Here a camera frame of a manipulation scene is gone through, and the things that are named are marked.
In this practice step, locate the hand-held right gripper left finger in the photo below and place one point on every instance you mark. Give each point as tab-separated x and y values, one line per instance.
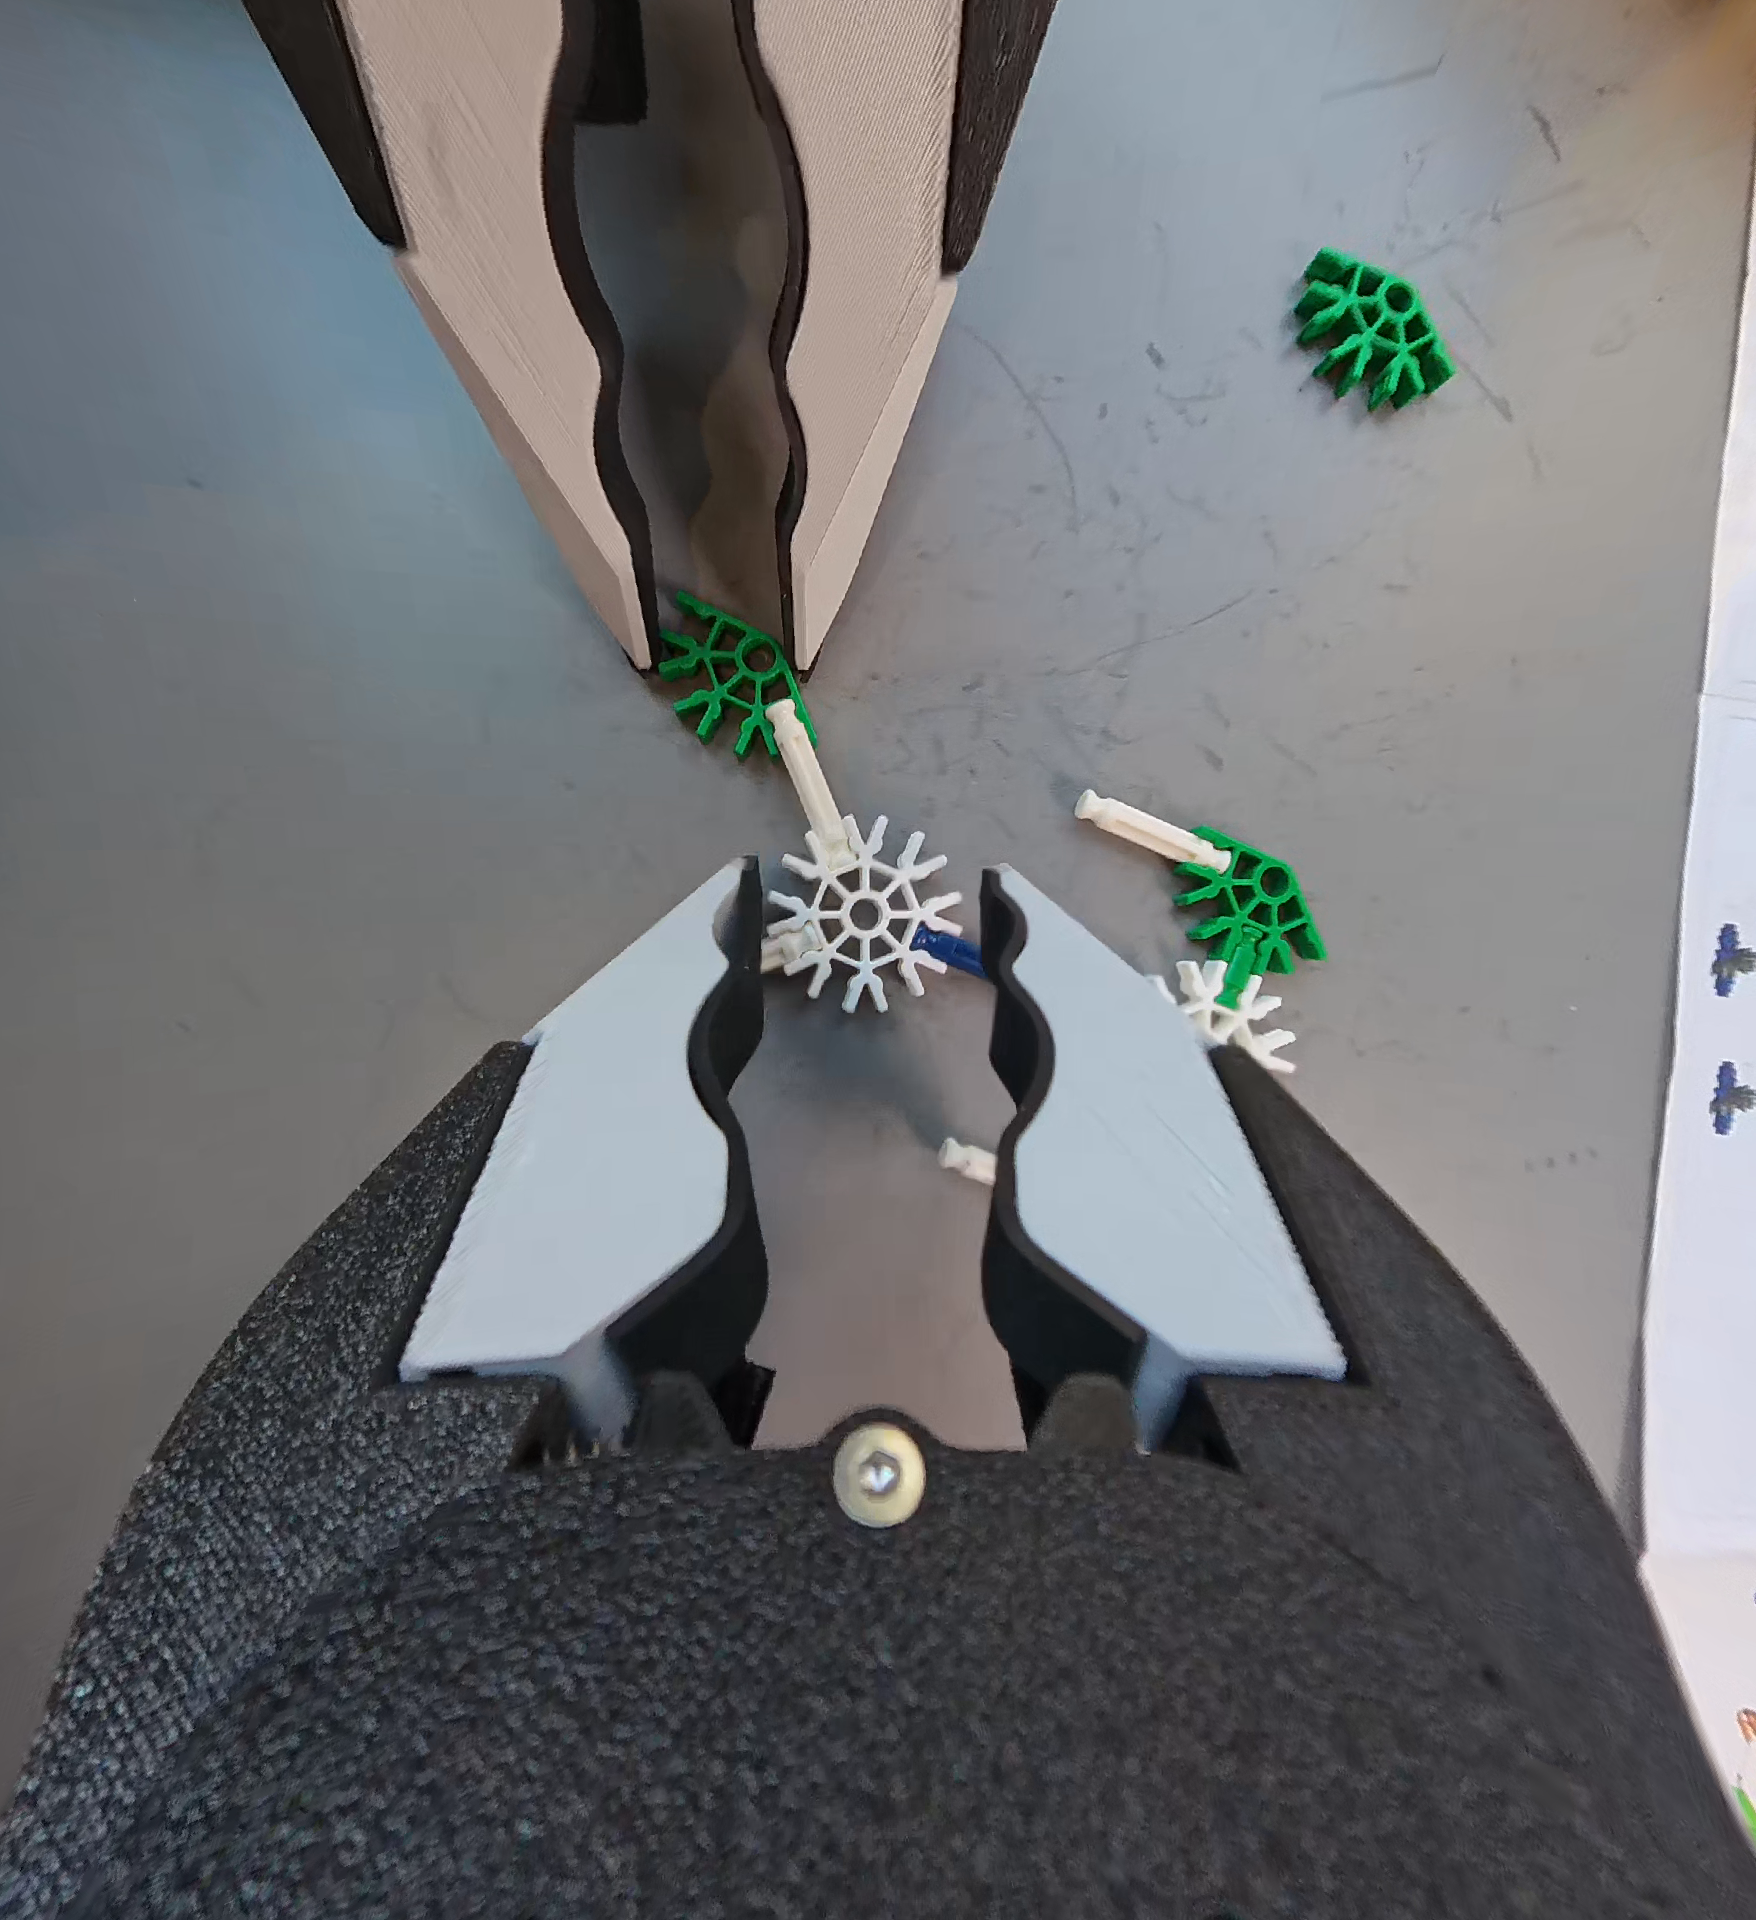
594	1201

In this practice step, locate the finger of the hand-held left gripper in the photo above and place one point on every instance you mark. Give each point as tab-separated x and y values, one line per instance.
878	225
472	225

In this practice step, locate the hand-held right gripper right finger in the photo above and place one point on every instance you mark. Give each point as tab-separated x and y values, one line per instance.
1164	1201

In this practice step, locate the green white toy connector assembly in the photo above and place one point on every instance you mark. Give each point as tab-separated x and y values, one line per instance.
1134	826

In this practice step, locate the green fan toy connector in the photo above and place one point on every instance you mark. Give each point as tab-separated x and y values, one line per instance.
1343	323
731	670

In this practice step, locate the grey desk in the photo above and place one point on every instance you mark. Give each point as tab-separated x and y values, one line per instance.
1269	600

